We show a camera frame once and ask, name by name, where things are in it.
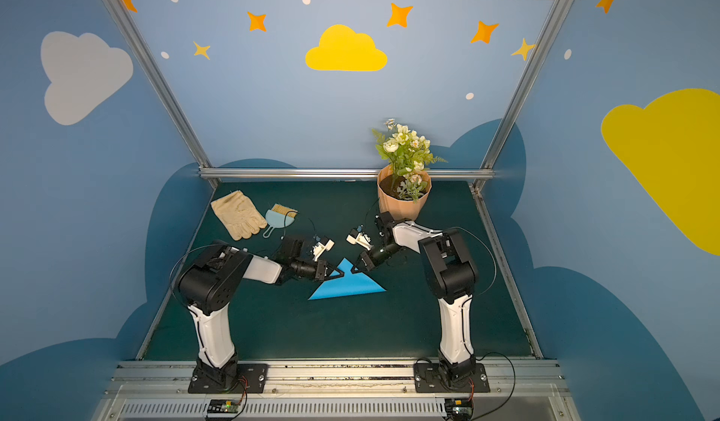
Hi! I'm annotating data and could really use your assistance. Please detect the blue square paper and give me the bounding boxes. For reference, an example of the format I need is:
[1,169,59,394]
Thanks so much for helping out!
[309,259,386,301]

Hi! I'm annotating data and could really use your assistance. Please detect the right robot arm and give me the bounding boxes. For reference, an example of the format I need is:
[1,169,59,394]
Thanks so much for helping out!
[346,212,478,385]

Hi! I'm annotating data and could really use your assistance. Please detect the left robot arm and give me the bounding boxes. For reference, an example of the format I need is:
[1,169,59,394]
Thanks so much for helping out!
[172,238,344,394]

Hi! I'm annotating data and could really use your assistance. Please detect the light blue hand brush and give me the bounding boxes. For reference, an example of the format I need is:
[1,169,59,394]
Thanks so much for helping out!
[262,203,298,239]

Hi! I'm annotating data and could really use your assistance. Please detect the pink flower pot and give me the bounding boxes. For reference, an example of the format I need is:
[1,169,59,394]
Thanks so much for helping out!
[377,165,432,221]

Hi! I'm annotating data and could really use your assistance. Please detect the beige work glove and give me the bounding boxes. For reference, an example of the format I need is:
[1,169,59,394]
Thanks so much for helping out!
[211,190,268,241]

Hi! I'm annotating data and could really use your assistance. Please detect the artificial flowering plant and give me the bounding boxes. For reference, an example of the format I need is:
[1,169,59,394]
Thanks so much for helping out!
[371,119,446,201]

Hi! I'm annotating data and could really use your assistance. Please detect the left controller board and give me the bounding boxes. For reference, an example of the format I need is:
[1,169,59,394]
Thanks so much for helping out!
[205,398,242,419]

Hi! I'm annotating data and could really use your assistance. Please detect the controller board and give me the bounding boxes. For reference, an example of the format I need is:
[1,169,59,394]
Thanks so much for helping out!
[205,398,242,419]
[444,398,474,421]

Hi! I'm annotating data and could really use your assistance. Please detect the right controller board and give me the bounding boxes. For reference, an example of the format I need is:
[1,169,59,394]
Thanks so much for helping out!
[444,398,474,421]

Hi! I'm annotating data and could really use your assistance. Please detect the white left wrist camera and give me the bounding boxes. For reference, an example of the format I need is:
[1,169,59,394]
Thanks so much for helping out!
[311,236,335,262]

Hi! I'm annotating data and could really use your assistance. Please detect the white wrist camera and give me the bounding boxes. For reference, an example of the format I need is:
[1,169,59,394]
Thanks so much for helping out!
[311,236,335,262]
[346,225,372,251]

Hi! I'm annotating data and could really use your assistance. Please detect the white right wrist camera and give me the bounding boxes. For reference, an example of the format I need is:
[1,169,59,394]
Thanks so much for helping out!
[346,225,372,251]

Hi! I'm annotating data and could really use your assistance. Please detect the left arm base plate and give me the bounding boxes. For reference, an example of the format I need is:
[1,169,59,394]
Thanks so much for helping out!
[187,361,268,394]

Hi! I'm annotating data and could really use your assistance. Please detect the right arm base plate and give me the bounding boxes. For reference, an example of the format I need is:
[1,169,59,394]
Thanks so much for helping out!
[412,360,491,394]

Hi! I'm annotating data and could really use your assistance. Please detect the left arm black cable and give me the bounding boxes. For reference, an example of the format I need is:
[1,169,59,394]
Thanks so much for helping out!
[167,209,316,310]

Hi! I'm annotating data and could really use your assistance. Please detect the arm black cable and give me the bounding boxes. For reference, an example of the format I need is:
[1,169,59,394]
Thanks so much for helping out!
[167,209,316,310]
[449,226,516,419]

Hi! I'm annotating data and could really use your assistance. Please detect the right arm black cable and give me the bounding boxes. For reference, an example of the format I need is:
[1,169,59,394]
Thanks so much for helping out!
[449,226,516,419]

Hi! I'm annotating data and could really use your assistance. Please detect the aluminium frame back bar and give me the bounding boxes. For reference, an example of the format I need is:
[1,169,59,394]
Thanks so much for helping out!
[199,167,494,181]

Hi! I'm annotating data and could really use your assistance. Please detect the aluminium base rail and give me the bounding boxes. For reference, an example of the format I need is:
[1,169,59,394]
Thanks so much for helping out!
[93,357,581,420]

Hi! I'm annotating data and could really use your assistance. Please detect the aluminium frame right post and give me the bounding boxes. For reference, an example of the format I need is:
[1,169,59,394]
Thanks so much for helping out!
[480,0,575,173]

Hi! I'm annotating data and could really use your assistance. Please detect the aluminium frame post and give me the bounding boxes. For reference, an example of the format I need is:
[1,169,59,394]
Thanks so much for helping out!
[480,0,575,173]
[101,0,212,168]

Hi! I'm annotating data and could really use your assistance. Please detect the aluminium frame left post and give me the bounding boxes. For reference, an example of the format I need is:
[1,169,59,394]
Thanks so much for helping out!
[101,0,212,168]

